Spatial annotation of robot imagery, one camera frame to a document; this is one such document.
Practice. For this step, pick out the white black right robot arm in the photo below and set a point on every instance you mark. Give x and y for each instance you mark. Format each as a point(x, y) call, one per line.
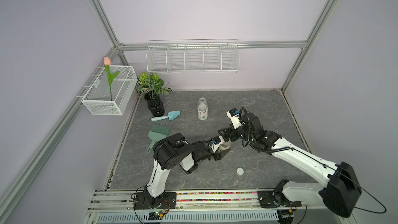
point(336, 186)

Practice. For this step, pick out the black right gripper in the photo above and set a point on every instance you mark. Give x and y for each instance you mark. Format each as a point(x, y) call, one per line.
point(231, 130)

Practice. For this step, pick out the black glossy plant vase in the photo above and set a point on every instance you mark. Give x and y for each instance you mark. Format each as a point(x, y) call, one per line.
point(155, 105)

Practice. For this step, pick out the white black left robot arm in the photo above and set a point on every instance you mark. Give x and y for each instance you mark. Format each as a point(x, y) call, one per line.
point(175, 150)

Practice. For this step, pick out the light blue plastic trowel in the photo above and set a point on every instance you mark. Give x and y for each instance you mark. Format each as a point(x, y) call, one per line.
point(170, 116)

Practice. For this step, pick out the green hand brush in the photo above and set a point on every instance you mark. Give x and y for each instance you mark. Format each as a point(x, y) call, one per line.
point(161, 130)

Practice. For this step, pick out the clear bottle yellow white label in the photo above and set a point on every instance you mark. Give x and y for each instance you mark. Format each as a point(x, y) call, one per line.
point(202, 109)

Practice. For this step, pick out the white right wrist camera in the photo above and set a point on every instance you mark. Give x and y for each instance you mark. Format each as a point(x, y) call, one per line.
point(233, 115)

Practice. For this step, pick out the grey slotted cable duct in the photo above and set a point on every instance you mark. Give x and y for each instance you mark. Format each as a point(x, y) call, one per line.
point(177, 217)

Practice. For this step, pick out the aluminium frame profiles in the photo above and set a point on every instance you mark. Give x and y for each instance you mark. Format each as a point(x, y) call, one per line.
point(25, 179)

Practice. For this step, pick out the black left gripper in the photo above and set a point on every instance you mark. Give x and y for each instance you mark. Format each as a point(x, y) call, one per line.
point(221, 155)

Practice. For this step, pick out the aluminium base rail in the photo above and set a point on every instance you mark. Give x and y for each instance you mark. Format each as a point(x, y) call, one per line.
point(181, 200)

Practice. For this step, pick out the clear bottle red cream label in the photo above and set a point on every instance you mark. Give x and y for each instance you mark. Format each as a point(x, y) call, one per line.
point(225, 145)

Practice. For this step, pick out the pink artificial tulip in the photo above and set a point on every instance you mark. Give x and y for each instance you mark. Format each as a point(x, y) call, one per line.
point(110, 76)

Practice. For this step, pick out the green artificial leafy plant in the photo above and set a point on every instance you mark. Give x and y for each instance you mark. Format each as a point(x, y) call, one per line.
point(152, 85)

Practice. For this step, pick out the white wire wall shelf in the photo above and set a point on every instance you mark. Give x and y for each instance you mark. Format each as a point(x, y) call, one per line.
point(193, 56)

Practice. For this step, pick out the white bottle cap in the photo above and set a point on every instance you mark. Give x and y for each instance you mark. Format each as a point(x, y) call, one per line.
point(239, 171)

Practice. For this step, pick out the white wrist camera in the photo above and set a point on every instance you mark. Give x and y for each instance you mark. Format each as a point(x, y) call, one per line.
point(215, 143)
point(233, 115)

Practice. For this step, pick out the white wire basket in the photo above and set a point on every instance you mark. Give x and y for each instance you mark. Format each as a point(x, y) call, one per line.
point(96, 95)

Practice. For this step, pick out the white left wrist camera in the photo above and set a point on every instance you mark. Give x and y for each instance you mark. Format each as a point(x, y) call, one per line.
point(215, 143)

